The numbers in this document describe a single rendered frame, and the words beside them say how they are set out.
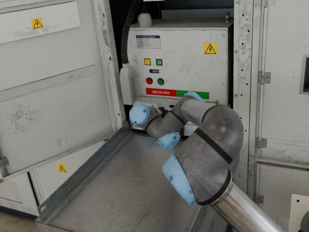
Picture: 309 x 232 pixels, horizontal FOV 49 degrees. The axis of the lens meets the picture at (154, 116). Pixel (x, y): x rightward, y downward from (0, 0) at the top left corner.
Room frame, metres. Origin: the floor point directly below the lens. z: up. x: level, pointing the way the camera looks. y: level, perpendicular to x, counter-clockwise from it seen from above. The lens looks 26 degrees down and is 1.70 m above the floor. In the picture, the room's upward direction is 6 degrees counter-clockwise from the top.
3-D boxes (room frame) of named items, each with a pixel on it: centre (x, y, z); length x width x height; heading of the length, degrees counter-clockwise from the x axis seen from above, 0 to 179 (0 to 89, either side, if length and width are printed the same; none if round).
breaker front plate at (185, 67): (1.50, -0.11, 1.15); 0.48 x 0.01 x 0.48; 64
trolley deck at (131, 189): (1.16, 0.06, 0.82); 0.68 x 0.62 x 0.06; 154
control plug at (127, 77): (1.53, 0.11, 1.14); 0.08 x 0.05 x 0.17; 154
